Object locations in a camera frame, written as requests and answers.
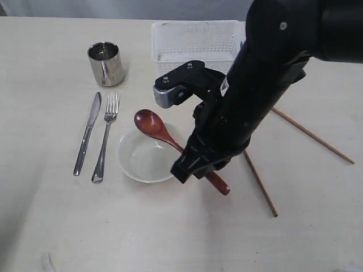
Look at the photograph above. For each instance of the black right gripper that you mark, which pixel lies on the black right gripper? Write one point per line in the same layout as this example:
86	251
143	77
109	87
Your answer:
223	128

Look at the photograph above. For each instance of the white patterned ceramic bowl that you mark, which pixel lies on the white patterned ceramic bowl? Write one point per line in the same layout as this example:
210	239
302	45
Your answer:
145	159

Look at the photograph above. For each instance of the dark red wooden spoon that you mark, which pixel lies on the dark red wooden spoon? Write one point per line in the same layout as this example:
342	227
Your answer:
151	125

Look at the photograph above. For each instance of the wooden chopstick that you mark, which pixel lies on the wooden chopstick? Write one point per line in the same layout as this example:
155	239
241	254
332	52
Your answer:
312	135
260	184

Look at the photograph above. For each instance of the silver fork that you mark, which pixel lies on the silver fork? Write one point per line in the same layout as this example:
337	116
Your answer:
111	112

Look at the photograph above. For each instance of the silver table knife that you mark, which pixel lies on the silver table knife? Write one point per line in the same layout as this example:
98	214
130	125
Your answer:
90	123

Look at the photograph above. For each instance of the shiny metal cup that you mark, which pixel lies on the shiny metal cup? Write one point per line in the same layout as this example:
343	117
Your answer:
106	63

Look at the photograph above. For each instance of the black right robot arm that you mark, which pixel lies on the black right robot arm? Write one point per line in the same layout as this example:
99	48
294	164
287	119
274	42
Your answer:
281	37

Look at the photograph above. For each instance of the white perforated plastic basket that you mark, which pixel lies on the white perforated plastic basket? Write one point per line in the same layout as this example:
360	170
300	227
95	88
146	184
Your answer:
215	42

